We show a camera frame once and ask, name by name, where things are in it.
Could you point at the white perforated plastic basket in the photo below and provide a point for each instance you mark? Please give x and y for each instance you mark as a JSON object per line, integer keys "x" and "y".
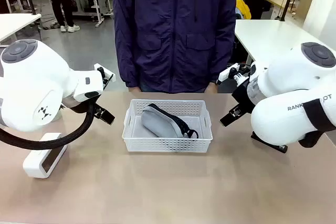
{"x": 168, "y": 145}

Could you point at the person's right hand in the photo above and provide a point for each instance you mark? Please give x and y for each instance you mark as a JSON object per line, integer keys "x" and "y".
{"x": 133, "y": 89}

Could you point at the person in purple jacket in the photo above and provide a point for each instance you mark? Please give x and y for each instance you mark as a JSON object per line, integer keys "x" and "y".
{"x": 173, "y": 24}

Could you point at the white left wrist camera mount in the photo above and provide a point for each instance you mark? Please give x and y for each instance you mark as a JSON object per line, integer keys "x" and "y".
{"x": 105, "y": 73}

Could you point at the person's left hand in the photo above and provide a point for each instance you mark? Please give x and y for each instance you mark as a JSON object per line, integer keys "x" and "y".
{"x": 212, "y": 88}

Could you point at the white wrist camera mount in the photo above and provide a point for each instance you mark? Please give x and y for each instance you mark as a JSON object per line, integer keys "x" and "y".
{"x": 229, "y": 73}
{"x": 105, "y": 73}

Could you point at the white rectangular speaker box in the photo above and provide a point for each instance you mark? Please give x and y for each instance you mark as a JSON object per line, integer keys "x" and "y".
{"x": 39, "y": 163}

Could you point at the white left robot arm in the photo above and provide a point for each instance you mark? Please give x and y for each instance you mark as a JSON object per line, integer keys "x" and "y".
{"x": 31, "y": 82}

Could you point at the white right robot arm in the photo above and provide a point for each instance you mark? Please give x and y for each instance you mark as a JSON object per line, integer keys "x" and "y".
{"x": 283, "y": 77}

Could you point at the yellow jacket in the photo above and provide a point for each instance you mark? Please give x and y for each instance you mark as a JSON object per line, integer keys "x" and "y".
{"x": 242, "y": 7}

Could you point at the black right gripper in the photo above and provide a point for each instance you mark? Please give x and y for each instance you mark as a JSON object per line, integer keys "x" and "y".
{"x": 245, "y": 95}

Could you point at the large white table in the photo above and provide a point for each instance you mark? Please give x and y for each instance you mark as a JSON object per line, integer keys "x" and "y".
{"x": 270, "y": 36}

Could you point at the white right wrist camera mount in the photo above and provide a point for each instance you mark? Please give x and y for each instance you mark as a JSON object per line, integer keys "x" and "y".
{"x": 229, "y": 73}

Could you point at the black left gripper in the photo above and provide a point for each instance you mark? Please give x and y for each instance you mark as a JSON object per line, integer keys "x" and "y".
{"x": 78, "y": 104}

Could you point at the wooden table top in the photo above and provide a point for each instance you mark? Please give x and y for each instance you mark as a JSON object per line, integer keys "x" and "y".
{"x": 278, "y": 1}

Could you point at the white side table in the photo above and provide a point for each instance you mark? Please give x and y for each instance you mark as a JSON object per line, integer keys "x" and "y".
{"x": 13, "y": 24}

